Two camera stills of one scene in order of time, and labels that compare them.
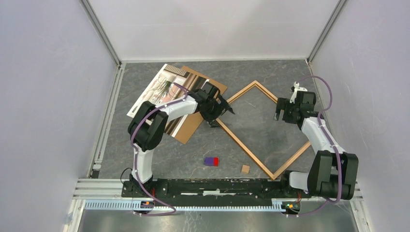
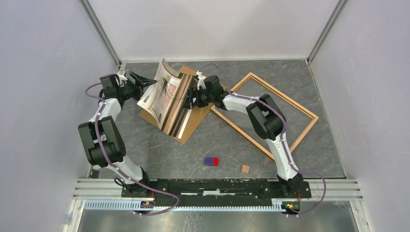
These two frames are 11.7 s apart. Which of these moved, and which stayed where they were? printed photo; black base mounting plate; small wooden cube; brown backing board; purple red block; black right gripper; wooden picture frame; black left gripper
Moved: black right gripper; wooden picture frame; black left gripper
Stayed: black base mounting plate; printed photo; purple red block; small wooden cube; brown backing board
